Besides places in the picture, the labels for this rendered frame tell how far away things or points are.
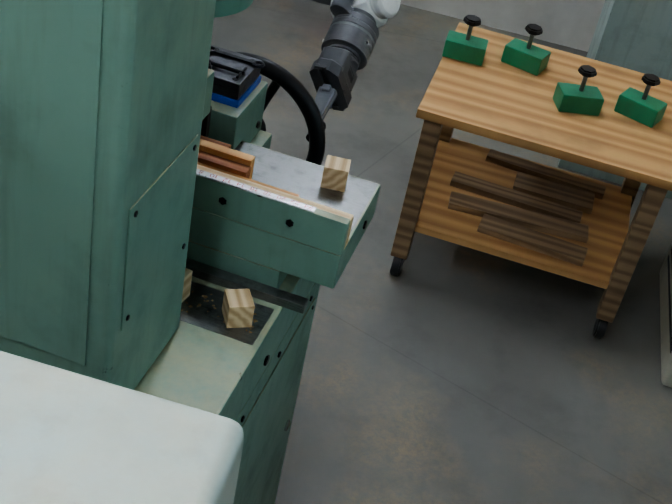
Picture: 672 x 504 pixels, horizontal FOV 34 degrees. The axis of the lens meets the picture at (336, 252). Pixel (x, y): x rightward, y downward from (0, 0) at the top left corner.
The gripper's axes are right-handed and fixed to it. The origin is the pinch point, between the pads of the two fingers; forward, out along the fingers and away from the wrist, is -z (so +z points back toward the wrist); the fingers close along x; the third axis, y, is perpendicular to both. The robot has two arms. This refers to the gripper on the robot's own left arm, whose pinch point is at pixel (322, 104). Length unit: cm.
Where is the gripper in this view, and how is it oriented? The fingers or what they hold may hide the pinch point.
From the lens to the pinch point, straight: 197.2
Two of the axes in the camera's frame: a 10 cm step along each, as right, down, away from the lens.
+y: 9.2, 2.2, -3.4
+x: -2.0, -4.8, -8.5
